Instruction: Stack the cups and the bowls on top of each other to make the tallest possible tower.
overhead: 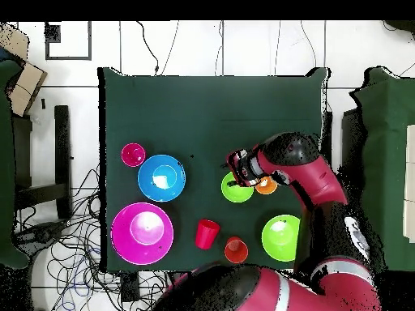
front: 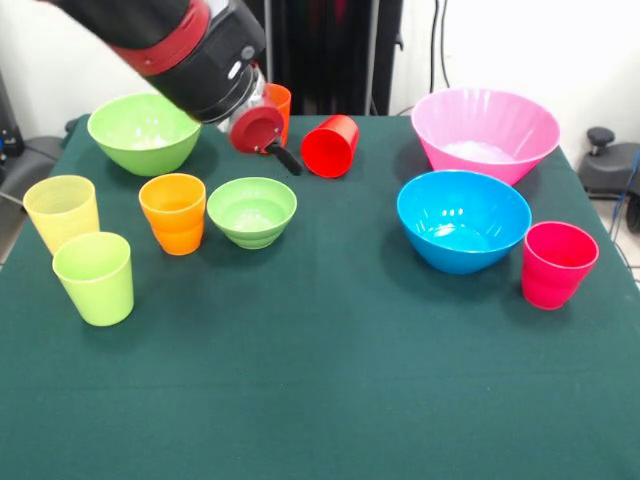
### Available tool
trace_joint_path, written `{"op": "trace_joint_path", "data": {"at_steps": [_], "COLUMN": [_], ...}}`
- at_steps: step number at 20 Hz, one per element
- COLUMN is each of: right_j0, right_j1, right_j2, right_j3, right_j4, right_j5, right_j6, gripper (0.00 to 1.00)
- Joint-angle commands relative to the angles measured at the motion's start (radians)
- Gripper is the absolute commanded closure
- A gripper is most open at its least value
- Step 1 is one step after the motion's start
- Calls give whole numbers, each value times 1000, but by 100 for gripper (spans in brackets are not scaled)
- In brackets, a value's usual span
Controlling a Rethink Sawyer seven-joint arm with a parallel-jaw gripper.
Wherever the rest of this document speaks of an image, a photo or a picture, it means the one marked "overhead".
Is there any dark green tablecloth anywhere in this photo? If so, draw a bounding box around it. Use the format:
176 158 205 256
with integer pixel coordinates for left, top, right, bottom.
96 66 332 273

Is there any red plastic cup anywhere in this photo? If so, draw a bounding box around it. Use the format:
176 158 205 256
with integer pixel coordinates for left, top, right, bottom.
195 219 221 250

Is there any magenta plastic cup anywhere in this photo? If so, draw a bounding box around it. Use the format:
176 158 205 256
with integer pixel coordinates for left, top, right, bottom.
120 143 147 168

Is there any large pink plastic bowl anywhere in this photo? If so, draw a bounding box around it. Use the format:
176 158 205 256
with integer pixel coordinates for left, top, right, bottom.
110 202 175 266

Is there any brown cardboard box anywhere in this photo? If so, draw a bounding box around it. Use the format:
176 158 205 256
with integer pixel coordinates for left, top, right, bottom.
0 22 49 117

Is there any black stand frame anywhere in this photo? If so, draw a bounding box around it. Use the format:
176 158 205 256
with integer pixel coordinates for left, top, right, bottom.
12 104 73 221

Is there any grey base with black knob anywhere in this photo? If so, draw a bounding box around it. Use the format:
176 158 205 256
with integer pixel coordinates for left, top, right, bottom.
12 219 67 257

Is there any large green plastic bowl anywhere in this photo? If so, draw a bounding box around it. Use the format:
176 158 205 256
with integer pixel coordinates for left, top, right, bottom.
261 214 302 262

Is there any green cloth covered table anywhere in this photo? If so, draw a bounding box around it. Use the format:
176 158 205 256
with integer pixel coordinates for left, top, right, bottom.
0 59 30 270
349 66 415 273

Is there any black box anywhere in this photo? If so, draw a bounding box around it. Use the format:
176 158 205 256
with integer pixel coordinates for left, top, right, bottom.
340 108 366 182

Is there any orange plastic cup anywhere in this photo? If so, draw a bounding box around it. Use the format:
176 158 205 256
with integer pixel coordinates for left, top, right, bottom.
255 176 279 196

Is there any white boxes stack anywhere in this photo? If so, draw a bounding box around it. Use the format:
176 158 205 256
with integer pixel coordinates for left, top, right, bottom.
402 124 415 244

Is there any red-orange plastic cup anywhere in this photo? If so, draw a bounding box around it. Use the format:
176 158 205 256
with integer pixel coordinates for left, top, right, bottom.
224 236 250 264

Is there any black floor cable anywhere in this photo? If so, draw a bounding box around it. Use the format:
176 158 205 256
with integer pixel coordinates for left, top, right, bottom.
135 20 160 76

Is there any small green plastic bowl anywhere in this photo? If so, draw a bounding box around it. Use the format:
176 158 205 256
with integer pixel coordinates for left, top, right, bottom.
220 171 255 204

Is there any blue plastic bowl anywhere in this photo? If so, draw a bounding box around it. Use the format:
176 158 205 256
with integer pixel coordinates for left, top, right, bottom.
137 154 187 203

